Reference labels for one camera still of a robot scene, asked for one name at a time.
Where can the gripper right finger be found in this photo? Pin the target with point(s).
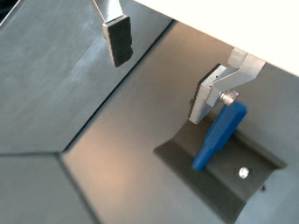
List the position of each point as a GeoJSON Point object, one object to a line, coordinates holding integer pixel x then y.
{"type": "Point", "coordinates": [216, 87]}

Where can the black angle fixture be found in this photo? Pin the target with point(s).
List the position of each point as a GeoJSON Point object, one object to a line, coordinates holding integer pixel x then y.
{"type": "Point", "coordinates": [231, 177]}

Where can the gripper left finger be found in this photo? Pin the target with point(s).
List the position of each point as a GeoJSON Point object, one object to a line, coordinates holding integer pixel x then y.
{"type": "Point", "coordinates": [116, 29]}

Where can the blue stepped peg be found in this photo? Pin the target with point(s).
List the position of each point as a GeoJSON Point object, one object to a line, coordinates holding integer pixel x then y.
{"type": "Point", "coordinates": [219, 133]}

